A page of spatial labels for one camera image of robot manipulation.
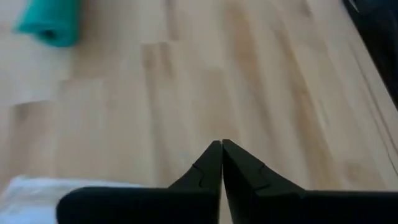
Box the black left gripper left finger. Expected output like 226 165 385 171
55 139 223 224

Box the teal elastic bandage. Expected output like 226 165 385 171
12 0 81 48

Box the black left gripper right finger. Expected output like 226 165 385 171
222 139 398 224

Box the clear plastic bag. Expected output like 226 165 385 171
0 175 144 224

